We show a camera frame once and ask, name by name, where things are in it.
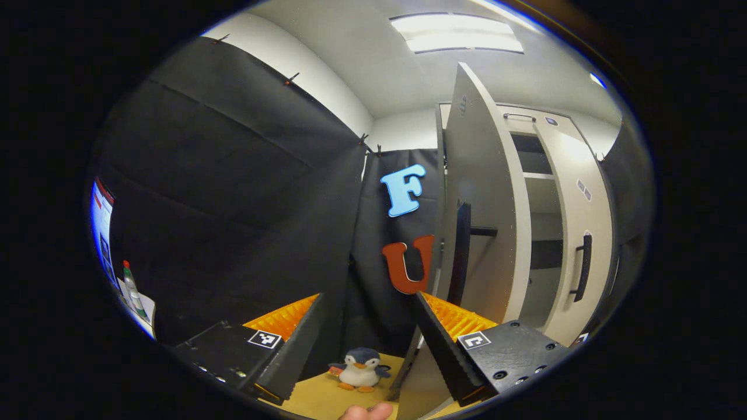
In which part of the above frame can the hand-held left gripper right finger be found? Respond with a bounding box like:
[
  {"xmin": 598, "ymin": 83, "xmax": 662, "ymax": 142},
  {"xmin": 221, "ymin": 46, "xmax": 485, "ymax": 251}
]
[{"xmin": 416, "ymin": 290, "xmax": 574, "ymax": 407}]

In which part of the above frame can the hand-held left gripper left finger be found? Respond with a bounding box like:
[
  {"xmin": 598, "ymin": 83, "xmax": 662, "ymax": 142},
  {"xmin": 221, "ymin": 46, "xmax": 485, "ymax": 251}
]
[{"xmin": 172, "ymin": 292, "xmax": 327, "ymax": 406}]

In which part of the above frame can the white cabinet door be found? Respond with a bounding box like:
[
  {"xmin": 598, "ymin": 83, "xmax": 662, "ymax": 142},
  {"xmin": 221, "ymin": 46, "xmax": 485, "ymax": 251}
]
[
  {"xmin": 388, "ymin": 63, "xmax": 533, "ymax": 420},
  {"xmin": 534, "ymin": 117, "xmax": 615, "ymax": 349}
]

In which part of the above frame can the red cap spray bottle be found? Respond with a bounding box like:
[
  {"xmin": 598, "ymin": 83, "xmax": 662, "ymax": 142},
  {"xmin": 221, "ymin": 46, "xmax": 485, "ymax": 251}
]
[{"xmin": 121, "ymin": 260, "xmax": 148, "ymax": 320}]

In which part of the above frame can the white cabinet drawer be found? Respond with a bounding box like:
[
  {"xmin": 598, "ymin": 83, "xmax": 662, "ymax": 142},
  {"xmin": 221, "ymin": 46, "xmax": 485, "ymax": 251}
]
[{"xmin": 441, "ymin": 104, "xmax": 585, "ymax": 136}]

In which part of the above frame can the plush penguin toy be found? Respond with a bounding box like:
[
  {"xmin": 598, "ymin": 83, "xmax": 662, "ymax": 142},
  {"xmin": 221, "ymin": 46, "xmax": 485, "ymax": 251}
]
[{"xmin": 327, "ymin": 348, "xmax": 392, "ymax": 393}]

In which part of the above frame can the white paper sheet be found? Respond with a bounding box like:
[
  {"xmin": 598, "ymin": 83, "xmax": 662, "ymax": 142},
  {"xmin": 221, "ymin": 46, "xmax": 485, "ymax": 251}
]
[{"xmin": 117, "ymin": 279, "xmax": 156, "ymax": 339}]

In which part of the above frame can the computer monitor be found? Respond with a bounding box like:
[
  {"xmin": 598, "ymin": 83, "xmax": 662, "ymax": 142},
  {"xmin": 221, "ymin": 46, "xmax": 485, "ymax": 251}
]
[{"xmin": 90, "ymin": 178, "xmax": 116, "ymax": 286}]

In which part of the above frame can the black door handle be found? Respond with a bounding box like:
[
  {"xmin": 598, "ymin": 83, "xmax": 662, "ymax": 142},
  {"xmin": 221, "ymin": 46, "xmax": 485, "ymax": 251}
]
[
  {"xmin": 570, "ymin": 233, "xmax": 594, "ymax": 303},
  {"xmin": 448, "ymin": 201, "xmax": 498, "ymax": 307}
]

